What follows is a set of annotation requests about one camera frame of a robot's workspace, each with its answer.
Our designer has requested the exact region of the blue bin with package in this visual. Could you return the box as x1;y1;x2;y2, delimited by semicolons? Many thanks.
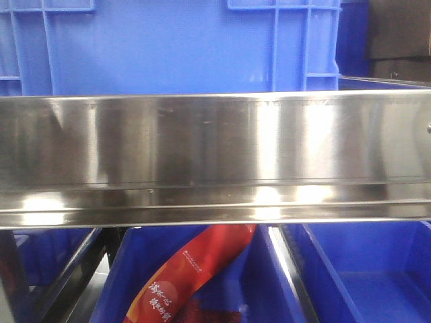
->
90;225;306;322

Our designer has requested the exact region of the blue bin lower right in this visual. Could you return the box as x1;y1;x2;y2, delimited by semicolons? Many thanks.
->
282;221;430;322

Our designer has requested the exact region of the red snack package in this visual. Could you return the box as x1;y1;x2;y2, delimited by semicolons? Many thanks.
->
123;224;257;322

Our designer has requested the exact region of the stainless steel shelf beam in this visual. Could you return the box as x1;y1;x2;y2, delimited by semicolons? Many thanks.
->
1;89;430;229

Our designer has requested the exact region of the large blue plastic crate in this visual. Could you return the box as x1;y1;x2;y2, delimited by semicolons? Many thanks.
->
1;1;341;96

